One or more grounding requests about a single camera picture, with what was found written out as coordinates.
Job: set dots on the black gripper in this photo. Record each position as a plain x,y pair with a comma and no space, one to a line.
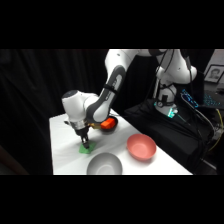
81,130

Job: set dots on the green triangle block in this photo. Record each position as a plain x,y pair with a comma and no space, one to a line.
90,148

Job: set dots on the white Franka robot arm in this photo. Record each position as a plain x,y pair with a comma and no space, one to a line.
110,90

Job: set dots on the black bowl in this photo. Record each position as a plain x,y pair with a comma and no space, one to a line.
113,128

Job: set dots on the grey bowl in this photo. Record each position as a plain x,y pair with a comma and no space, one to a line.
105,165

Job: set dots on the pink bowl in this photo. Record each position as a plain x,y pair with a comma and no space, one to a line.
141,146

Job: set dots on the orange cube block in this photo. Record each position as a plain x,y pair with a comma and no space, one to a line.
107,125

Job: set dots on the orange long block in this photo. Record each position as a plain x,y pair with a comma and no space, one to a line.
113,122

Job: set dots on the black curtain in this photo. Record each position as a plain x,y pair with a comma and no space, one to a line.
50,86

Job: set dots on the black robot stand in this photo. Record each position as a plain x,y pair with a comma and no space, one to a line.
166,136

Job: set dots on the small green light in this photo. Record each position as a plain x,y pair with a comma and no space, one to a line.
172,112

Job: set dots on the blue-lit control device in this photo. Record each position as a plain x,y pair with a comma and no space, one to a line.
190,99

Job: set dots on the cyan-lit keyboard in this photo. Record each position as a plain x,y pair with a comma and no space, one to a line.
212,100

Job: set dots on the framed portrait picture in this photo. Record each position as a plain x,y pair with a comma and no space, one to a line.
214,74

